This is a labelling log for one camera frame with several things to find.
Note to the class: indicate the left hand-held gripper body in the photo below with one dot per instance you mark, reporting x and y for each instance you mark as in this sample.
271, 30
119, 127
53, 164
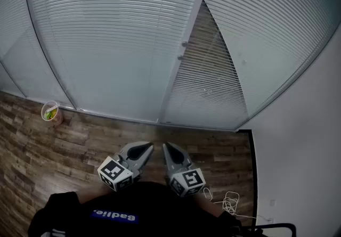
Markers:
112, 173

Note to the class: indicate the clear plastic snack cup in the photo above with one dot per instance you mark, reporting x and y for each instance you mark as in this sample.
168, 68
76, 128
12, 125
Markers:
52, 113

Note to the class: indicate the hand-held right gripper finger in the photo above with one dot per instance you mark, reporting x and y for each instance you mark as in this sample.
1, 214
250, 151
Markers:
169, 164
187, 158

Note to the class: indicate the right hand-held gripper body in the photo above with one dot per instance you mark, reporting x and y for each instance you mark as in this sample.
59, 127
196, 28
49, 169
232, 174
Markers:
190, 180

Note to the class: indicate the black skirting strip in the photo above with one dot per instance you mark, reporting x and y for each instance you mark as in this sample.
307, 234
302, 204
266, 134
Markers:
254, 172

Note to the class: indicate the black t-shirt with blue label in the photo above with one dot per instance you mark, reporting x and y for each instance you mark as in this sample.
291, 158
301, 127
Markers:
160, 212

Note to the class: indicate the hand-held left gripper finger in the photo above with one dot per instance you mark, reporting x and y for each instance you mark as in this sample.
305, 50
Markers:
141, 164
133, 146

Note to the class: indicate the grey aluminium window post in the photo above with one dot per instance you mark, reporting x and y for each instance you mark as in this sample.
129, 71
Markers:
195, 17

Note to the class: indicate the person's right forearm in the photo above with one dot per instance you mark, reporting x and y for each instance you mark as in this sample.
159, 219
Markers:
210, 205

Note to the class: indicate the person's left forearm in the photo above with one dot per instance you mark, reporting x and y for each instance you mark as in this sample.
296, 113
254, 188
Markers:
93, 193

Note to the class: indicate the grey aluminium window rail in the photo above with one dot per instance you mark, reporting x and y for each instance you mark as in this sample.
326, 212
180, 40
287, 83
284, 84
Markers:
120, 117

